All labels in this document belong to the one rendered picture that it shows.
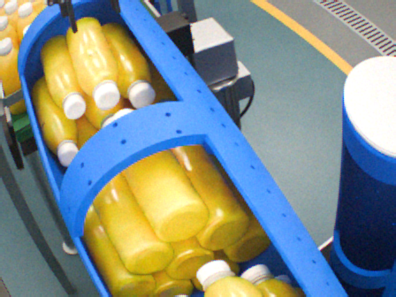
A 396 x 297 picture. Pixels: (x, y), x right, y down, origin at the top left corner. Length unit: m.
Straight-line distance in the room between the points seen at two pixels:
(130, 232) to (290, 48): 2.08
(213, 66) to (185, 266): 0.75
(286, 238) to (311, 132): 1.77
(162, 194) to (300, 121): 1.74
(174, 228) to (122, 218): 0.07
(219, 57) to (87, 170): 0.77
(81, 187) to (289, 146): 1.67
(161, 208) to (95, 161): 0.10
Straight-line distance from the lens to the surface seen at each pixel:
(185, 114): 0.88
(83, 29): 1.13
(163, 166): 0.87
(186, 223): 0.85
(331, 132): 2.52
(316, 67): 2.78
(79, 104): 1.09
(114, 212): 0.89
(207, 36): 1.57
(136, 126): 0.86
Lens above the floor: 1.83
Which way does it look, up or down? 47 degrees down
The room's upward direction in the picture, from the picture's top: 11 degrees counter-clockwise
